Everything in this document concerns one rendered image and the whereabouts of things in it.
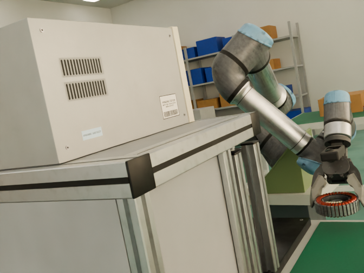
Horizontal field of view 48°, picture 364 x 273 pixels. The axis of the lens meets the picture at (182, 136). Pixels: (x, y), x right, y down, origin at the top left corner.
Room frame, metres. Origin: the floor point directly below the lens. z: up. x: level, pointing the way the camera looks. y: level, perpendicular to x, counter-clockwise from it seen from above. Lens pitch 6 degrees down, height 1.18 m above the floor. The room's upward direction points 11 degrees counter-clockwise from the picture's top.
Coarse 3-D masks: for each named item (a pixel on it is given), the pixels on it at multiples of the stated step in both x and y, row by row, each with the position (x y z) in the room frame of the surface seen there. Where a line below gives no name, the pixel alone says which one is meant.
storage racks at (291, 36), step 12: (288, 24) 6.86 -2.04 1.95; (288, 36) 6.88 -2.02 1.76; (300, 36) 7.31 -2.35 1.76; (300, 48) 7.29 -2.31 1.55; (192, 60) 8.06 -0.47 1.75; (192, 84) 7.92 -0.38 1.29; (204, 84) 8.05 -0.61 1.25; (252, 84) 7.81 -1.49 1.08; (192, 96) 7.91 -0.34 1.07; (300, 96) 6.86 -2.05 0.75; (216, 108) 7.68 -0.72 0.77
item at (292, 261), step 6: (312, 222) 1.15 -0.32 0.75; (318, 222) 1.14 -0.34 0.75; (312, 228) 1.10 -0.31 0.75; (306, 234) 1.07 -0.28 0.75; (312, 234) 1.06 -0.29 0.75; (306, 240) 1.03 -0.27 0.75; (300, 246) 1.00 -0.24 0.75; (294, 252) 0.97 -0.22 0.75; (300, 252) 0.97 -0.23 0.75; (294, 258) 0.94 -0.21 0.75; (288, 264) 0.91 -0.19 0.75; (294, 264) 0.91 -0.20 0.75; (282, 270) 0.89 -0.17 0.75; (288, 270) 0.89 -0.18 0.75
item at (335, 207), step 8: (336, 192) 1.11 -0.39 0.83; (344, 192) 1.09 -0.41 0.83; (320, 200) 1.07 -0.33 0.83; (328, 200) 1.10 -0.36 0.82; (336, 200) 1.08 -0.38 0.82; (344, 200) 1.08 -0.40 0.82; (352, 200) 1.02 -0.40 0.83; (320, 208) 1.05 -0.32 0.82; (328, 208) 1.02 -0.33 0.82; (336, 208) 1.01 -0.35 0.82; (344, 208) 1.01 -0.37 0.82; (352, 208) 1.01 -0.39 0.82; (328, 216) 1.03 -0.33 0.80; (336, 216) 1.02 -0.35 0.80; (344, 216) 1.02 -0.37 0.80
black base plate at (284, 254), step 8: (272, 224) 1.13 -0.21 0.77; (280, 224) 1.12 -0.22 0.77; (288, 224) 1.11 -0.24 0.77; (296, 224) 1.10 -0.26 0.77; (304, 224) 1.09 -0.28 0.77; (280, 232) 1.06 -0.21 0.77; (288, 232) 1.05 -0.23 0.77; (296, 232) 1.04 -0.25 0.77; (304, 232) 1.07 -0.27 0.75; (256, 240) 1.04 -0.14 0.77; (280, 240) 1.01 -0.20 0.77; (288, 240) 1.00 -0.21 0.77; (296, 240) 1.00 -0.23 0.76; (280, 248) 0.96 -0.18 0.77; (288, 248) 0.95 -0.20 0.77; (280, 256) 0.92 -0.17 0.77; (288, 256) 0.94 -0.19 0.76; (280, 264) 0.89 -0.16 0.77; (264, 272) 0.85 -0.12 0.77; (272, 272) 0.84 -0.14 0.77; (280, 272) 0.88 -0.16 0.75
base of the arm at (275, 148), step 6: (270, 138) 1.60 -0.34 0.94; (264, 144) 1.60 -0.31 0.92; (270, 144) 1.59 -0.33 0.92; (276, 144) 1.58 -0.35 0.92; (282, 144) 1.58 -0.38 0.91; (264, 150) 1.61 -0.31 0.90; (270, 150) 1.59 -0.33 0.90; (276, 150) 1.57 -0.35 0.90; (282, 150) 1.56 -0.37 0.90; (264, 156) 1.62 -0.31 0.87; (270, 156) 1.58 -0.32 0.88; (276, 156) 1.56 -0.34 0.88; (270, 162) 1.59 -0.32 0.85
